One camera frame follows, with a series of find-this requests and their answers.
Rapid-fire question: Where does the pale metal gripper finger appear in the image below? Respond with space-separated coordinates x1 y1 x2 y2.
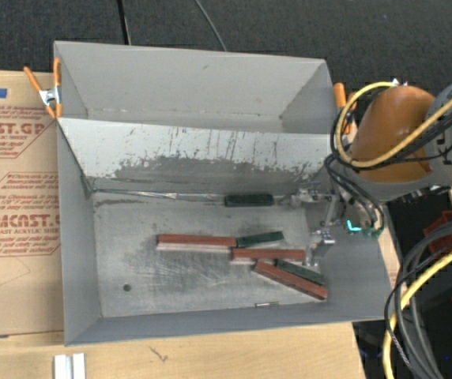
307 229 337 266
290 187 331 208

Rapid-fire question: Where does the dark green flat block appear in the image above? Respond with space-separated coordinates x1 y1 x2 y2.
235 231 285 249
224 193 275 208
274 258 326 287

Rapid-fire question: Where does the red-brown flat block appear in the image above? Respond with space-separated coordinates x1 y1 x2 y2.
230 247 307 267
252 260 330 302
155 233 238 253

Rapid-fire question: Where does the grey metal bin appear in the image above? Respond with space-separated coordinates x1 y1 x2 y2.
53 40 394 347

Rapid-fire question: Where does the brown cardboard board, red print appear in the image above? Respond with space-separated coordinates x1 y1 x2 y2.
0 68 66 340

